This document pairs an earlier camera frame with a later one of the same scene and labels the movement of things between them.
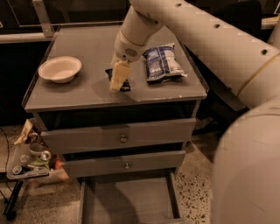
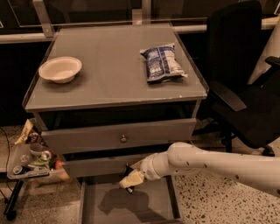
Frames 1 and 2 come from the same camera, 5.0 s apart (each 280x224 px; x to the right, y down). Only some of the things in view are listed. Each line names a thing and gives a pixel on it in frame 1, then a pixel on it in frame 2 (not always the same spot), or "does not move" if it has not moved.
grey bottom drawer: x=150 y=198 does not move
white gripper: x=126 y=50 to x=148 y=168
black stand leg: x=9 y=212 does not move
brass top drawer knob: x=122 y=139 does not move
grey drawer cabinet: x=127 y=147 does not move
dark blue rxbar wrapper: x=125 y=87 to x=127 y=171
